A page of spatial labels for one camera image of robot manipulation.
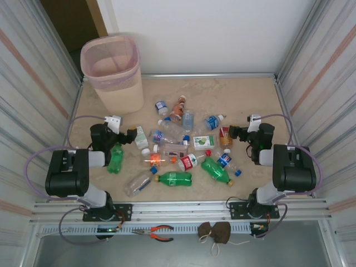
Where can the small bottle green white label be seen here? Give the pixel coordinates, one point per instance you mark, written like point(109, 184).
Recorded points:
point(141, 137)

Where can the green soda bottle yellow cap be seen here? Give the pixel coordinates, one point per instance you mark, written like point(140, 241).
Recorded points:
point(215, 169)
point(115, 160)
point(175, 178)

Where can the blue cola label bottle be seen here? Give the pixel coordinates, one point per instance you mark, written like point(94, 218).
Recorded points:
point(226, 160)

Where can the small green carton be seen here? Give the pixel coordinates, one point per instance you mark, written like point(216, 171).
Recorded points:
point(204, 142)

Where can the orange label bottle orange cap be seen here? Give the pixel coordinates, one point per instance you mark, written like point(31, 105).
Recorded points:
point(156, 160)

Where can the clear crushed bottle blue cap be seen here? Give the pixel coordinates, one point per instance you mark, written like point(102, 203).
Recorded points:
point(137, 183)

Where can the water bottle light blue label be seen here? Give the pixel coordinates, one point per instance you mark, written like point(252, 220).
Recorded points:
point(188, 119)

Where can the pink mesh waste bin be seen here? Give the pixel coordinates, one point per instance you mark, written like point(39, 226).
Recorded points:
point(111, 78)

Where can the blue label bottle white cap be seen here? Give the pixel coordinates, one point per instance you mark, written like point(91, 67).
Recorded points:
point(212, 122)

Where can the clear bottle purple blue label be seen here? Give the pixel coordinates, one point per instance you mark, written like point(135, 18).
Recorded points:
point(159, 135)

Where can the small bottle blue white label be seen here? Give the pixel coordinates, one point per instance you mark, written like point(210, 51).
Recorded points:
point(161, 107)

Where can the clear bottle purple label white cap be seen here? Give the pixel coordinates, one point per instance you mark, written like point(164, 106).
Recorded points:
point(173, 152)

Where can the orange brown drink bottle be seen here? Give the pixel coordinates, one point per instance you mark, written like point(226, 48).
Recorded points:
point(178, 109)

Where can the red label bottle red cap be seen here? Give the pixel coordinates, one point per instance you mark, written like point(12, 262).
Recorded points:
point(188, 162)

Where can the small electronics board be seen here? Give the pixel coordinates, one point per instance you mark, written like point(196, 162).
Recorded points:
point(107, 230)
point(258, 228)

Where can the brown cloth pouch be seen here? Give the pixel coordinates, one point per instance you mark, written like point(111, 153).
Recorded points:
point(205, 229)
point(222, 233)

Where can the brown wooden door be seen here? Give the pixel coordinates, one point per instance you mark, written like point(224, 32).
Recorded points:
point(69, 22)

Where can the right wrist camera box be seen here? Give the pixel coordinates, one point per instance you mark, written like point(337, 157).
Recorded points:
point(254, 122)

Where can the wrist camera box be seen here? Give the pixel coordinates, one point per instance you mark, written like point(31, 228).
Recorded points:
point(254, 122)
point(114, 121)

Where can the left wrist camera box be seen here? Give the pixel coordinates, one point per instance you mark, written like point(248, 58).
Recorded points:
point(114, 121)

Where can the aluminium frame bar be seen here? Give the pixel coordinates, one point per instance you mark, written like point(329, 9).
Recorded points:
point(208, 75)

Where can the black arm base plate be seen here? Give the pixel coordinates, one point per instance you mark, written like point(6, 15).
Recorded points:
point(237, 210)
point(125, 212)

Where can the aluminium mounting rail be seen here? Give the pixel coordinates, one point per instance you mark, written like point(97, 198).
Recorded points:
point(180, 211)

